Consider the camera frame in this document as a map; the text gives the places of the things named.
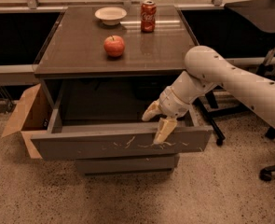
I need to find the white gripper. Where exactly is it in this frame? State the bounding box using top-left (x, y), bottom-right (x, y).
top-left (142, 86), bottom-right (190, 144)

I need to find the grey top drawer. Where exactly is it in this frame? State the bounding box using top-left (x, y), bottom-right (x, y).
top-left (32, 78), bottom-right (213, 160)

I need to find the grey drawer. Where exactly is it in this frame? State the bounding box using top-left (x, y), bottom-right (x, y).
top-left (75, 154), bottom-right (179, 175)
top-left (32, 78), bottom-right (213, 160)

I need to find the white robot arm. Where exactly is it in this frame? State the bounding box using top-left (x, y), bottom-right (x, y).
top-left (143, 46), bottom-right (275, 224)

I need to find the grey drawer cabinet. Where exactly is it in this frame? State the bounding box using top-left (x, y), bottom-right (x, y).
top-left (34, 5), bottom-right (208, 175)

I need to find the grey bottom drawer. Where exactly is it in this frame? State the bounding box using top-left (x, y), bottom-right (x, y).
top-left (75, 154), bottom-right (179, 175)

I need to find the open cardboard box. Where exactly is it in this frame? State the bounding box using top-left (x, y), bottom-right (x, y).
top-left (2, 84), bottom-right (52, 159)

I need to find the dark side table top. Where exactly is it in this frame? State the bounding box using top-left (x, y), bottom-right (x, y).
top-left (224, 0), bottom-right (275, 34)

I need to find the red apple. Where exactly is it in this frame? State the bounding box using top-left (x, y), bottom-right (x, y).
top-left (103, 35), bottom-right (125, 57)

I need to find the red cola can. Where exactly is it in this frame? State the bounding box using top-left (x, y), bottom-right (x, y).
top-left (140, 0), bottom-right (157, 33)

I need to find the white bowl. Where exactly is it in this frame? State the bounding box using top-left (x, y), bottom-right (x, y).
top-left (95, 7), bottom-right (127, 26)

